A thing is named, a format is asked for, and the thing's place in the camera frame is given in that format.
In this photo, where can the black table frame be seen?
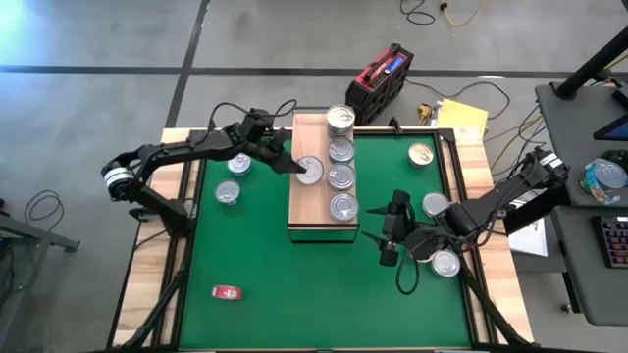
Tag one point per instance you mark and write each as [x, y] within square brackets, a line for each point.
[422, 131]

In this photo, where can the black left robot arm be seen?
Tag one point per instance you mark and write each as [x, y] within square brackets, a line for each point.
[172, 149]

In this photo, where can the black monitor pole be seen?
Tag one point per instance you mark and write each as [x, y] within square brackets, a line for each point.
[589, 68]

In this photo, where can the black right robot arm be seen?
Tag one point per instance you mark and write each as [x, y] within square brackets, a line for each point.
[490, 201]

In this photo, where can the yellow power plug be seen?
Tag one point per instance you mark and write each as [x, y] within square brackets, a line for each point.
[425, 113]

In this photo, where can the green table mat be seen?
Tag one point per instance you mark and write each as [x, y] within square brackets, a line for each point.
[294, 323]

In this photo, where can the wooden shelf with black frame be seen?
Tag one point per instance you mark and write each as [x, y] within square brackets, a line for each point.
[309, 206]

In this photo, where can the black desk support bar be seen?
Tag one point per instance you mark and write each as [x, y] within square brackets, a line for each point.
[539, 211]

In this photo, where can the red and black tool case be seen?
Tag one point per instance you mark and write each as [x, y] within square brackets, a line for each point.
[378, 88]

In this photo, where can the black keyboard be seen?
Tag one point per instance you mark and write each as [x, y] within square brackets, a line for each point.
[615, 242]

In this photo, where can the blue-label silver-lid can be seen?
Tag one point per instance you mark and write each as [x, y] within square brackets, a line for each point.
[239, 166]

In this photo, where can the white paper sheet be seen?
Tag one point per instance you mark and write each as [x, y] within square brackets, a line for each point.
[532, 242]

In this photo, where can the black metal stand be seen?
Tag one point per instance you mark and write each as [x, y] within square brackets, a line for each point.
[44, 236]

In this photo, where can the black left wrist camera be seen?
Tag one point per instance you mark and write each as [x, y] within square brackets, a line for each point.
[256, 122]

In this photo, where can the yellow paper pad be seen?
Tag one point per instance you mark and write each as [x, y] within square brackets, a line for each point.
[461, 116]

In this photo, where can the grey desk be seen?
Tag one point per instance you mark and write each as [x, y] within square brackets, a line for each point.
[579, 274]
[569, 137]

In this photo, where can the colourful-label can with silver lid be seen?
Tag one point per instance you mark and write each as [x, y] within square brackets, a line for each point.
[606, 176]

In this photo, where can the red-label seafood can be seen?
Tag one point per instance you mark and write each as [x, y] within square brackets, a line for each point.
[226, 292]

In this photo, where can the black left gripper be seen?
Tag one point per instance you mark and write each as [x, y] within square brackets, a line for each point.
[260, 144]

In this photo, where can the black tablet screen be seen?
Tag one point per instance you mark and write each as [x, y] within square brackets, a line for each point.
[615, 131]

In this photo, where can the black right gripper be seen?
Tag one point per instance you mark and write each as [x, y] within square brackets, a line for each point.
[400, 230]

